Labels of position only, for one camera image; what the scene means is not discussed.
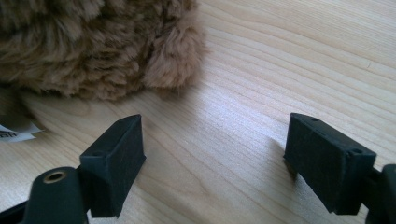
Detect brown plush teddy bear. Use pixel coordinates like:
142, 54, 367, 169
0, 0, 209, 144

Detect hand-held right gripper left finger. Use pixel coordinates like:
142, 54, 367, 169
79, 114, 147, 218

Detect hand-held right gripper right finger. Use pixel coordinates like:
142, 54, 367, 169
282, 112, 377, 216

